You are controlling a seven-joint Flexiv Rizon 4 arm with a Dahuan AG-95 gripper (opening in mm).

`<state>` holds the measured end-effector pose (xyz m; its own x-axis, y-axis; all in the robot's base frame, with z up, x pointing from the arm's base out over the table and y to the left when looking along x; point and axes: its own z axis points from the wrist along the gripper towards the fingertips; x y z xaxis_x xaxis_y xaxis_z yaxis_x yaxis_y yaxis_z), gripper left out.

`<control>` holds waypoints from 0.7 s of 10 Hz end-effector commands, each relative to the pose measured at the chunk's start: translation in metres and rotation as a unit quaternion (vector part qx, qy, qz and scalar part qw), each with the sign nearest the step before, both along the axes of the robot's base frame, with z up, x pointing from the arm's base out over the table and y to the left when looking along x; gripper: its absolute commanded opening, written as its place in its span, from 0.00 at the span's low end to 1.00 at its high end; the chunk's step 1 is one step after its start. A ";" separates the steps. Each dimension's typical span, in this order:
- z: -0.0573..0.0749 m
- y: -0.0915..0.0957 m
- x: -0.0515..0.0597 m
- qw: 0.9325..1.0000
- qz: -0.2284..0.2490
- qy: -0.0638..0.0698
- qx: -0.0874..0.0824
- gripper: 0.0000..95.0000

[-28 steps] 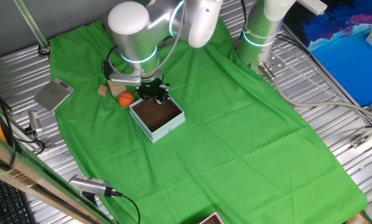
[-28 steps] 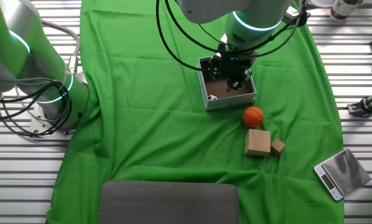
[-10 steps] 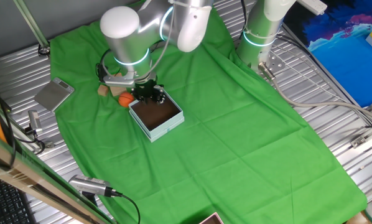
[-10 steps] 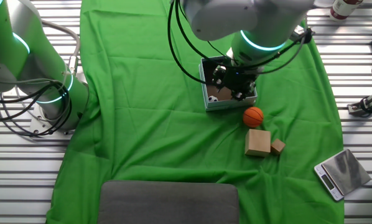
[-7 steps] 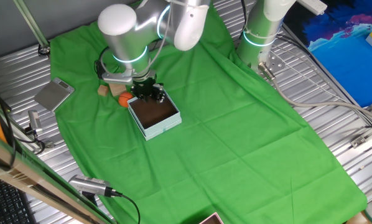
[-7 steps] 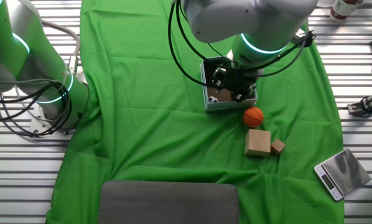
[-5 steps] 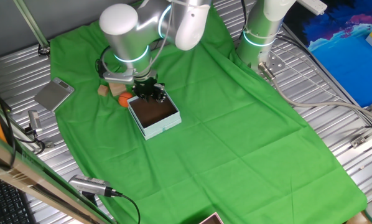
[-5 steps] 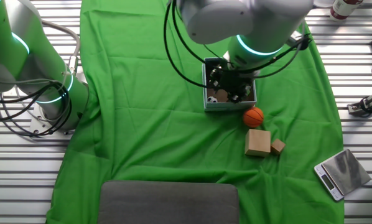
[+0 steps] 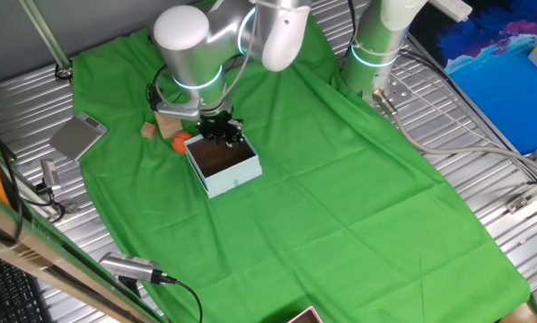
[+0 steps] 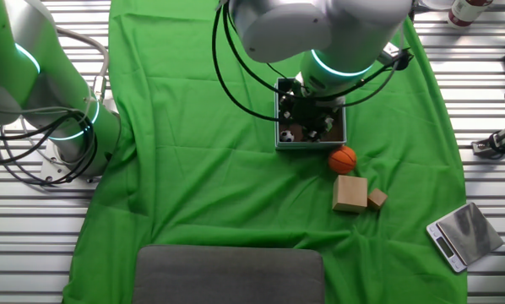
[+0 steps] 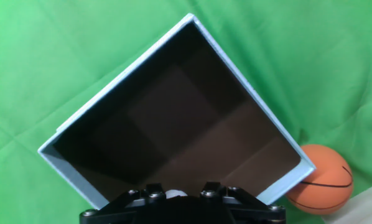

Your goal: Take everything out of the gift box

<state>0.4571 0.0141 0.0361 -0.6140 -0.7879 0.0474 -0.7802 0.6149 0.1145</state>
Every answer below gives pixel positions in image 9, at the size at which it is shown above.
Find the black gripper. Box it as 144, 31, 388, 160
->
197, 109, 245, 149

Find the orange mini basketball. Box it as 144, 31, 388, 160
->
171, 130, 194, 155

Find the pale blue gift box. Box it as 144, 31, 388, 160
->
182, 132, 264, 200

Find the large wooden block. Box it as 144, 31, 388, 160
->
154, 111, 184, 140

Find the pink box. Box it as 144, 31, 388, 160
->
286, 305, 322, 323

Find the silver digital scale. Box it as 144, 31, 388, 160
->
48, 111, 109, 162

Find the green cloth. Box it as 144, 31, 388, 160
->
70, 13, 533, 323

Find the pale metal rod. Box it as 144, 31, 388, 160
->
18, 0, 75, 83

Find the white power strip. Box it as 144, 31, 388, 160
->
427, 0, 474, 23

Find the black keyboard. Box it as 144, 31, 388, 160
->
0, 249, 54, 323

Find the blue mat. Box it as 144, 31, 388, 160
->
406, 0, 537, 156

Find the aluminium profile bar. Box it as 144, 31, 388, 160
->
505, 172, 537, 215

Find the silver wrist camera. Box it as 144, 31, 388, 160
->
145, 87, 203, 121

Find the thin black cable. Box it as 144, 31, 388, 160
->
145, 64, 182, 113

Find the thin grey cable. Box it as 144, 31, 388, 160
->
203, 0, 260, 111

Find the ridged silver camera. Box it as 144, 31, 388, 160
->
98, 250, 179, 298

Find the black camera cable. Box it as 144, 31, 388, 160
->
172, 276, 205, 323

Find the small silver camera on mount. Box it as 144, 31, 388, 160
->
34, 158, 80, 223

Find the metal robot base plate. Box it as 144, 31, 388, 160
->
362, 71, 414, 109

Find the wooden frame beam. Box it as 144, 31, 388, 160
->
0, 186, 167, 323

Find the grey robot hose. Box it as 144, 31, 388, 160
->
371, 88, 537, 181

